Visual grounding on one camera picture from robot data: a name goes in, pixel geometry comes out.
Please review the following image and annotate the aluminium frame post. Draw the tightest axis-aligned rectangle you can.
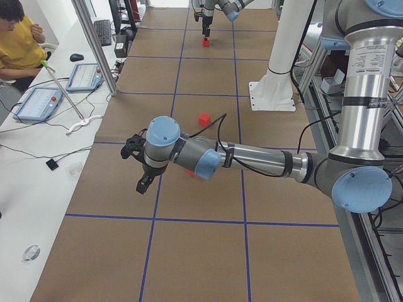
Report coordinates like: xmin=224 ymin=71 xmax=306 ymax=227
xmin=71 ymin=0 xmax=117 ymax=96

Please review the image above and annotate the metal grabber stick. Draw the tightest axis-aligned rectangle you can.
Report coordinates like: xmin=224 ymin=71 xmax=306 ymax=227
xmin=40 ymin=60 xmax=103 ymax=136

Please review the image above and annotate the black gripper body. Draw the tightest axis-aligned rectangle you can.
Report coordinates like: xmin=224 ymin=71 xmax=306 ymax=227
xmin=202 ymin=14 xmax=213 ymax=28
xmin=142 ymin=162 xmax=166 ymax=177

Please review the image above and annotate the black keyboard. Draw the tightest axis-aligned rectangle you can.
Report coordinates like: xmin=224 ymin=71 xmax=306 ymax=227
xmin=93 ymin=20 xmax=112 ymax=47

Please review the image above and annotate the black box white label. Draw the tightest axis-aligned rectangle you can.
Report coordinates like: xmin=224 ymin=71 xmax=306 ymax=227
xmin=114 ymin=34 xmax=128 ymax=59

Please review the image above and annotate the blue teach pendant far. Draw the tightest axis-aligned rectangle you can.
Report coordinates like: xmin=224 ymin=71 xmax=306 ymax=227
xmin=65 ymin=63 xmax=103 ymax=92

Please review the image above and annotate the blue teach pendant near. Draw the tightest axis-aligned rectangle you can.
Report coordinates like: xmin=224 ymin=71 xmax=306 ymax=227
xmin=13 ymin=87 xmax=63 ymax=122

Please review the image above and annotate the black computer mouse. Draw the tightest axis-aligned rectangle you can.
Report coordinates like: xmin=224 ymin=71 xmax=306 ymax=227
xmin=69 ymin=53 xmax=84 ymax=62

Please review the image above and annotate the red block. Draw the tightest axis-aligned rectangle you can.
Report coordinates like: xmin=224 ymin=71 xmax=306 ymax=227
xmin=202 ymin=38 xmax=210 ymax=47
xmin=185 ymin=169 xmax=196 ymax=177
xmin=198 ymin=113 xmax=211 ymax=127

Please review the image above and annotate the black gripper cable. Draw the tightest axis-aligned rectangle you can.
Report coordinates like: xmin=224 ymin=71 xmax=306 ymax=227
xmin=190 ymin=113 xmax=343 ymax=177

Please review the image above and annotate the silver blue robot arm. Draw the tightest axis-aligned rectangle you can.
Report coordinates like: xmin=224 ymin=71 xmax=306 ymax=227
xmin=121 ymin=1 xmax=402 ymax=213
xmin=201 ymin=0 xmax=254 ymax=41

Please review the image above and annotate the small black square pad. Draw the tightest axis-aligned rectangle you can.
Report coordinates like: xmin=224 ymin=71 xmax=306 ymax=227
xmin=45 ymin=159 xmax=59 ymax=171

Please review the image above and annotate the person in yellow shirt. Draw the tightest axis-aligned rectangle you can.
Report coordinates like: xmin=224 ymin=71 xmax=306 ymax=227
xmin=1 ymin=0 xmax=51 ymax=92

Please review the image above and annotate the blue teach pendant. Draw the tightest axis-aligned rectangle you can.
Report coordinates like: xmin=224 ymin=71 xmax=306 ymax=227
xmin=13 ymin=87 xmax=63 ymax=122
xmin=65 ymin=63 xmax=103 ymax=92

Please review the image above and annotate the white pedestal column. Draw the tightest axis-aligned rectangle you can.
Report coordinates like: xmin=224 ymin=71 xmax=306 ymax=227
xmin=249 ymin=0 xmax=315 ymax=112

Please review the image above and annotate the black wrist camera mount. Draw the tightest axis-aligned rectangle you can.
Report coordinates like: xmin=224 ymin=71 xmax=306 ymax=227
xmin=193 ymin=11 xmax=203 ymax=22
xmin=120 ymin=134 xmax=146 ymax=162

